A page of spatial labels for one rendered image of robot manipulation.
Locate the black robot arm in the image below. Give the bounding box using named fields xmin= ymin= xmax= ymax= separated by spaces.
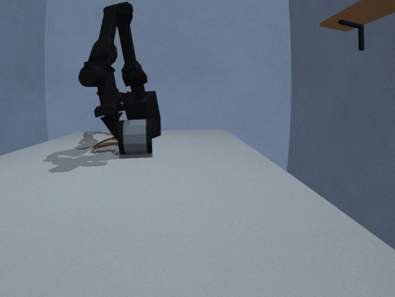
xmin=78 ymin=2 xmax=148 ymax=105

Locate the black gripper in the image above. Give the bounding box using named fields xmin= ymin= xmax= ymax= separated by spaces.
xmin=94 ymin=84 xmax=125 ymax=138

